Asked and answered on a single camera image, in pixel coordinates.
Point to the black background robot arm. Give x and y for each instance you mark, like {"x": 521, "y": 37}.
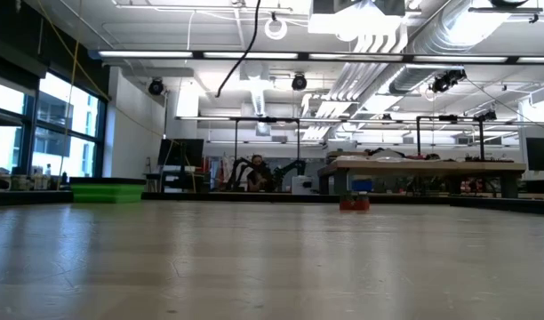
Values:
{"x": 290, "y": 168}
{"x": 238, "y": 171}

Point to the person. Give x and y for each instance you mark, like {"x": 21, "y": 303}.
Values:
{"x": 258, "y": 178}

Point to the white container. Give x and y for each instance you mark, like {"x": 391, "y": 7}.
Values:
{"x": 302, "y": 186}

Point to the black computer monitor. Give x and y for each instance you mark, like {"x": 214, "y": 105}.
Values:
{"x": 543, "y": 153}
{"x": 181, "y": 152}

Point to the blue storage bin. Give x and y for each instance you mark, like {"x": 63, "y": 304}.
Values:
{"x": 362, "y": 186}

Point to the small red block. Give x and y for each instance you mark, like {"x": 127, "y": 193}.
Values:
{"x": 354, "y": 205}

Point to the led light bar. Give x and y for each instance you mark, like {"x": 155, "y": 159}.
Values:
{"x": 303, "y": 56}

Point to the white cloth pile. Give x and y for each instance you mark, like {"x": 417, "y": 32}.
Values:
{"x": 387, "y": 154}

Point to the wooden workbench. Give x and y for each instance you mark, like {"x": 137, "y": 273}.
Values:
{"x": 423, "y": 166}

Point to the white air conditioning unit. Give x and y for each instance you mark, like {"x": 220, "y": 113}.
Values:
{"x": 356, "y": 20}

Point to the green plastic bin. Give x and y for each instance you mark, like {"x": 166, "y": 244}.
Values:
{"x": 107, "y": 193}

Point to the black aluminium rig frame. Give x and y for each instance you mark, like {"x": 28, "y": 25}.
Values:
{"x": 254, "y": 197}

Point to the black gantry frame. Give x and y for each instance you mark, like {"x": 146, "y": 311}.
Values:
{"x": 267, "y": 119}
{"x": 481, "y": 140}

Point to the black camera cluster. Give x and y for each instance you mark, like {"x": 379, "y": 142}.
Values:
{"x": 447, "y": 81}

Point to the silver ventilation duct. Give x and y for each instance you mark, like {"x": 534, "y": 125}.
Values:
{"x": 458, "y": 26}

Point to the black window frame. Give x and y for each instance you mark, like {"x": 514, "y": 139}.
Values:
{"x": 29, "y": 133}

